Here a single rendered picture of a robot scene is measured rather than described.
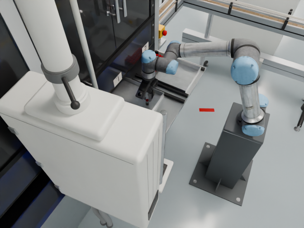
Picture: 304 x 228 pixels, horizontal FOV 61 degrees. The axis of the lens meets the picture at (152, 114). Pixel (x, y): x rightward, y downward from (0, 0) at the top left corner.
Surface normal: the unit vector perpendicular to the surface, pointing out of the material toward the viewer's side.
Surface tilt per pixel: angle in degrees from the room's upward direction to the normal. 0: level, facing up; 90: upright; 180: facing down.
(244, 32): 90
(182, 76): 0
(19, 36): 90
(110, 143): 0
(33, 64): 90
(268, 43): 90
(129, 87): 0
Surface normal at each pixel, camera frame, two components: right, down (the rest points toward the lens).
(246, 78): -0.36, 0.66
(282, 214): 0.00, -0.60
